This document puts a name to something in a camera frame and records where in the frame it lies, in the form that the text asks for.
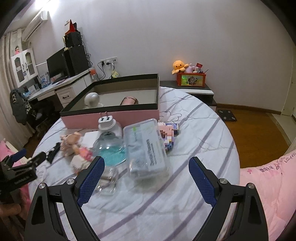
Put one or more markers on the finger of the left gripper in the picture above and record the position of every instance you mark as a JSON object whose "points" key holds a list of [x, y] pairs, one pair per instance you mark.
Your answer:
{"points": [[30, 165], [15, 157]]}

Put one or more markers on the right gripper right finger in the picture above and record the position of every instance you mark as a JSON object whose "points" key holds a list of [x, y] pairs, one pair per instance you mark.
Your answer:
{"points": [[248, 222]]}

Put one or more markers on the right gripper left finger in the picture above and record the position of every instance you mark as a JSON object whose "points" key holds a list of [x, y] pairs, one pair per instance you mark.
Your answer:
{"points": [[44, 222]]}

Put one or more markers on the black hair clip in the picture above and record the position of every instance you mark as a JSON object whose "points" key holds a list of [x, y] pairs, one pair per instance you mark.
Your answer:
{"points": [[52, 153]]}

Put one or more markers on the pink pig doll figure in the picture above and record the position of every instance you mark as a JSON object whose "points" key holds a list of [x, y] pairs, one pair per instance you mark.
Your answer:
{"points": [[70, 144]]}

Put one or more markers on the small pink bear figure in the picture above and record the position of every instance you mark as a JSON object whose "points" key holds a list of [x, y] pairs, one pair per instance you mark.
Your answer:
{"points": [[81, 160]]}

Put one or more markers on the clear glass jar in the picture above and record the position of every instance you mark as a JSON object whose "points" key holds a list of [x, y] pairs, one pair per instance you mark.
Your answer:
{"points": [[108, 181]]}

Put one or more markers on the clear heart blue container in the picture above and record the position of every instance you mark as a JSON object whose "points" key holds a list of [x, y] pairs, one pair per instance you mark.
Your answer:
{"points": [[111, 148]]}

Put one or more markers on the white plug night light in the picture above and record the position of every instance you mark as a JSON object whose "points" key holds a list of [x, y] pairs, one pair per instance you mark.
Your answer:
{"points": [[107, 123]]}

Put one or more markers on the white astronaut figure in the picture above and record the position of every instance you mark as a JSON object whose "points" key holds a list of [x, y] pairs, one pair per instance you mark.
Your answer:
{"points": [[92, 100]]}

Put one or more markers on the rose gold cup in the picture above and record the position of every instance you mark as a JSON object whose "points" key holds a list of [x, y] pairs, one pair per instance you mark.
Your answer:
{"points": [[129, 100]]}

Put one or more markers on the clear plastic wipes box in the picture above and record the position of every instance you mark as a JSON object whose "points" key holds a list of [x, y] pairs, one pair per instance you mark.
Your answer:
{"points": [[145, 150]]}

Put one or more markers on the pink brick block figure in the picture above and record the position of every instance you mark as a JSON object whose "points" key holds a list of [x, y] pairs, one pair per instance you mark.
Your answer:
{"points": [[168, 133]]}

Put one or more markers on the white power adapter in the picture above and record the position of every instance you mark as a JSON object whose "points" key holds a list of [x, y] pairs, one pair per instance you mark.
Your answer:
{"points": [[89, 139]]}

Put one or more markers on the person left hand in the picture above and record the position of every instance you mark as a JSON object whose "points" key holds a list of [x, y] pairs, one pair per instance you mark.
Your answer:
{"points": [[12, 222]]}

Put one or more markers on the pink bed blanket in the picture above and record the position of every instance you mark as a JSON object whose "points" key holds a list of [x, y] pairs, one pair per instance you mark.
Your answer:
{"points": [[7, 149]]}

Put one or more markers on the beige curtain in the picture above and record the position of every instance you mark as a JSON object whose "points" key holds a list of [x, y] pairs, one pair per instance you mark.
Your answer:
{"points": [[14, 132]]}

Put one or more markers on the black office chair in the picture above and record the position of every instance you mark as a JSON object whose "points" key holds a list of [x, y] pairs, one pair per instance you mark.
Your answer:
{"points": [[42, 115]]}

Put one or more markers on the pink quilt with writing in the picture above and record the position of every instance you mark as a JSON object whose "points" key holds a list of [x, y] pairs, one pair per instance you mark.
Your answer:
{"points": [[275, 183]]}

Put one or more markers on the white computer desk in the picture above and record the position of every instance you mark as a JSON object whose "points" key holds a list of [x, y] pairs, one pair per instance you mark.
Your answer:
{"points": [[65, 90]]}

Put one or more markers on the white glass door cabinet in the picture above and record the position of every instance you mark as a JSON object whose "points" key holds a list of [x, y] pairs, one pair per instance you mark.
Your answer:
{"points": [[24, 67]]}

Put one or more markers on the black computer monitor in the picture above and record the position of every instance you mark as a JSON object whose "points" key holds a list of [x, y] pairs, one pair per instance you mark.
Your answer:
{"points": [[56, 64]]}

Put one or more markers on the striped white table cloth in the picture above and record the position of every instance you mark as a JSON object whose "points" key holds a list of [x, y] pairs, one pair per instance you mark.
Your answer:
{"points": [[171, 208]]}

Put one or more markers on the pink black storage box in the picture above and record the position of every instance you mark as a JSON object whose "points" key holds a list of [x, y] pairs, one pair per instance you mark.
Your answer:
{"points": [[144, 87]]}

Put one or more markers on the black bathroom scale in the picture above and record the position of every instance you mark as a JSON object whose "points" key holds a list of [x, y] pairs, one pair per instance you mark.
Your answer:
{"points": [[226, 115]]}

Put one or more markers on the yellow snack bag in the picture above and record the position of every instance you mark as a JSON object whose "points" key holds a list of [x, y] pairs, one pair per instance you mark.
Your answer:
{"points": [[114, 74]]}

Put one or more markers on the black speaker box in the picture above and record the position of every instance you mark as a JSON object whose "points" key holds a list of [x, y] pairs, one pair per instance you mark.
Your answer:
{"points": [[73, 39]]}

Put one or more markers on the low black white cabinet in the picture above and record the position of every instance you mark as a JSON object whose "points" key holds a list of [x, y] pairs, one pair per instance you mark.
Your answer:
{"points": [[205, 94]]}

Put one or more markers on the white air conditioner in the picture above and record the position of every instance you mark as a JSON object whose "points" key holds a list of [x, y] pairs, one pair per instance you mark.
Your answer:
{"points": [[36, 22]]}

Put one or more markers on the red toy storage bin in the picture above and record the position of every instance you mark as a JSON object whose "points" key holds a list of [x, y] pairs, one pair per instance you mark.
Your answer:
{"points": [[191, 79]]}

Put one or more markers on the orange octopus plush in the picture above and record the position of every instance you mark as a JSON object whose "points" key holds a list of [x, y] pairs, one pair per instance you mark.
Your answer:
{"points": [[179, 66]]}

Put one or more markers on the wall power strip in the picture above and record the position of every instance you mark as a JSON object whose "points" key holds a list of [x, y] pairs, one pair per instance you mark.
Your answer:
{"points": [[108, 61]]}

